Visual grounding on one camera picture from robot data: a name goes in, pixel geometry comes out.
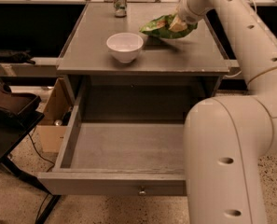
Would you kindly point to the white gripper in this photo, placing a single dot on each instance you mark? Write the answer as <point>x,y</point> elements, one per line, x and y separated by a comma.
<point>187,15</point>

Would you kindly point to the green rice chip bag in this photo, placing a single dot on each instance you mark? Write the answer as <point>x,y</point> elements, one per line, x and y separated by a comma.
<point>159,28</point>

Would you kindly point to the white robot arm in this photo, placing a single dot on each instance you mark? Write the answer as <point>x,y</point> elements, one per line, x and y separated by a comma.
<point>225,136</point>

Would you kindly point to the open grey top drawer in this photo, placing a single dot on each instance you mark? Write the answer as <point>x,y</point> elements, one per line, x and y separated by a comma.
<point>117,157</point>

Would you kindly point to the grey wooden cabinet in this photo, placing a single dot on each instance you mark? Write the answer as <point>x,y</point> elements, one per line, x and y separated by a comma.
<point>133,76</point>

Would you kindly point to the white ceramic bowl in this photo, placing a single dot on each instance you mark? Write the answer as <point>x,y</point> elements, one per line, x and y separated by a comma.
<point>125,47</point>

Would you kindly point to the green soda can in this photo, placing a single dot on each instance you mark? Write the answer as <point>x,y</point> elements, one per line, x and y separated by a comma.
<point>120,7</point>

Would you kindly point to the cardboard box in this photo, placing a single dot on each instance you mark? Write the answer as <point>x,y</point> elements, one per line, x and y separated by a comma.
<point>51,128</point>

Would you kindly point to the black stand with tray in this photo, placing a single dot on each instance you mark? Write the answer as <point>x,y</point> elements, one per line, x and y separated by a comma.
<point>18,116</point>

